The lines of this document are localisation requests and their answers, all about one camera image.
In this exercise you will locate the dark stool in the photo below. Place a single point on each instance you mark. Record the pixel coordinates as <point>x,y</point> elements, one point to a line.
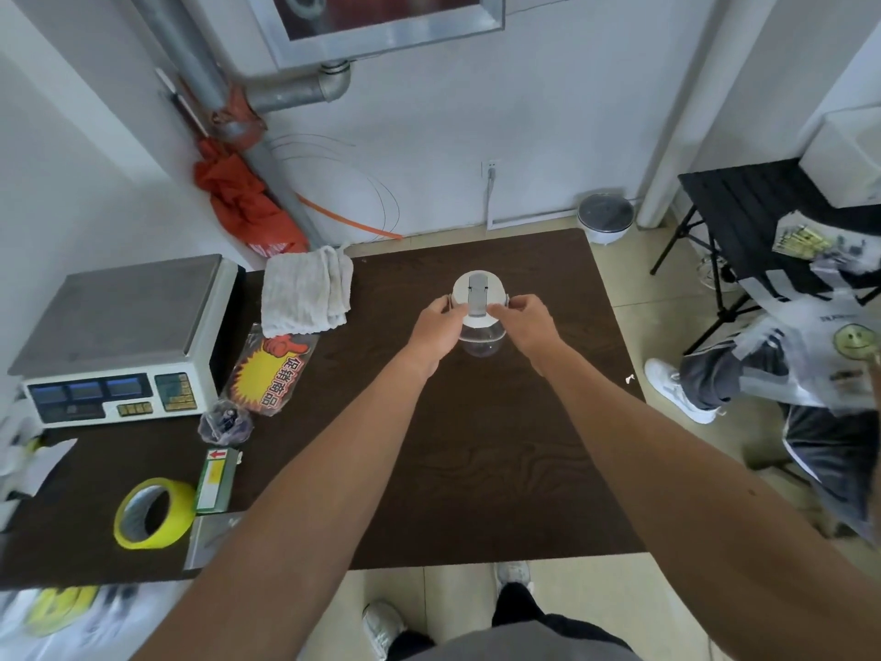
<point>778,468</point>

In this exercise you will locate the white round bin dark lid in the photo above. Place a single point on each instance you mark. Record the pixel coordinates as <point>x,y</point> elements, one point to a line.
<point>606,216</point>

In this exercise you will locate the small zip bag of screws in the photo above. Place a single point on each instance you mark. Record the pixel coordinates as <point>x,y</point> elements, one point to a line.
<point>206,540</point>

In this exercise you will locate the white ribbed cloth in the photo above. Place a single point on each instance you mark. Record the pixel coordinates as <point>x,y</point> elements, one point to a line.
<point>306,289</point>

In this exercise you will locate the white electronic scale steel pan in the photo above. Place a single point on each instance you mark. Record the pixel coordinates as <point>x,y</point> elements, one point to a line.
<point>117,316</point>

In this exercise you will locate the person's right white shoe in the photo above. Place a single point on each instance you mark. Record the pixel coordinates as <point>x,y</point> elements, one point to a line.
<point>515,574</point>

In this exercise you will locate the person's white shoe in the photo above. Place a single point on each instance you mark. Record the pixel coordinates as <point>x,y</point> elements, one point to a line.
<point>515,574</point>
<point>382,626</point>

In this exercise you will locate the white round patterned object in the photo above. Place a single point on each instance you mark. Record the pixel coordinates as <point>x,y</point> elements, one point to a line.
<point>709,271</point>

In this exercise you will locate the person's left forearm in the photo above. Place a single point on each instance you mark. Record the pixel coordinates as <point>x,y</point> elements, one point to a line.
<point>289,516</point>

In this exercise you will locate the white printed plastic bag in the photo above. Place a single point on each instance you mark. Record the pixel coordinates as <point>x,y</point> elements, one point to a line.
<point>819,330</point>

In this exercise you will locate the clear bag yellow starburst sign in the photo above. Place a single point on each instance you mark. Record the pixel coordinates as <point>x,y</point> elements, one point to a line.
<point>268,375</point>

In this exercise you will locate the small clear round container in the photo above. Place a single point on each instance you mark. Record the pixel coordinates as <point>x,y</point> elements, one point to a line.
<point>224,423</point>

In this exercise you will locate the white plastic pipe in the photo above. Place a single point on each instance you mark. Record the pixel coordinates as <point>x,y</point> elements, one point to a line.
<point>695,110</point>

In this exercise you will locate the person's grey shirt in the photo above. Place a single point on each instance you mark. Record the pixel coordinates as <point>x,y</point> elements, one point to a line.
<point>516,647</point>

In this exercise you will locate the pile of white plastic bags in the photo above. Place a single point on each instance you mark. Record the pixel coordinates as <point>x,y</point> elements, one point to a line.
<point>27,461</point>

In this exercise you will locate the grey metal pipe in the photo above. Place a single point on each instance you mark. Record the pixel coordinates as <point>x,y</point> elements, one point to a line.
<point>186,54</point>

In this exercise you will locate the small green box red arrow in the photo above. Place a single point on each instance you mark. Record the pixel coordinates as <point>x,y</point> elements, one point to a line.
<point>215,481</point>

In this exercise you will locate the metal framed red cabinet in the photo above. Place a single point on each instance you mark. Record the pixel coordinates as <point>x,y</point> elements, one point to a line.
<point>385,27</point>

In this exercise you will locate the yellow tape roll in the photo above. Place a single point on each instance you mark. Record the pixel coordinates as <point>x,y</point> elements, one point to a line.
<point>182,519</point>

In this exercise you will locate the person's left hand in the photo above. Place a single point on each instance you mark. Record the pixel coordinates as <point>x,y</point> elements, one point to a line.
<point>437,337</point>

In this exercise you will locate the person's right forearm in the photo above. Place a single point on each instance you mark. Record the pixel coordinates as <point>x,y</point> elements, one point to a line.
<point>702,502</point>

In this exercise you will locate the person's left white shoe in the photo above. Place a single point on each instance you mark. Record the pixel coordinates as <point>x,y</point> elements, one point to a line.
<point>382,626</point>

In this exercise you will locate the white plastic box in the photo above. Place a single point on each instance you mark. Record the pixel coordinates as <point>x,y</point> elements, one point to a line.
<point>846,158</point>

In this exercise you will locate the clear jar with white lid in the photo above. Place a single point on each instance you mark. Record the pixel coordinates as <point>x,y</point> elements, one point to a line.
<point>480,289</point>

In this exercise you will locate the white bag with yellow smiley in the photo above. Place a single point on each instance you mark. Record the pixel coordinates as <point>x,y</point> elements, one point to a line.
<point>62,612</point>

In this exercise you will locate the black folding stool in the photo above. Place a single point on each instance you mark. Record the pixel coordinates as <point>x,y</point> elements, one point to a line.
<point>743,206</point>

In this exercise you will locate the person's right hand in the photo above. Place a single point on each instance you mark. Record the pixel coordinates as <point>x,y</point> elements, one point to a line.
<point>530,330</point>

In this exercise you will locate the grey wall plug with conduit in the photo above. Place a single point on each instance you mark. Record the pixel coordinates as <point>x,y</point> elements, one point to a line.
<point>491,173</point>

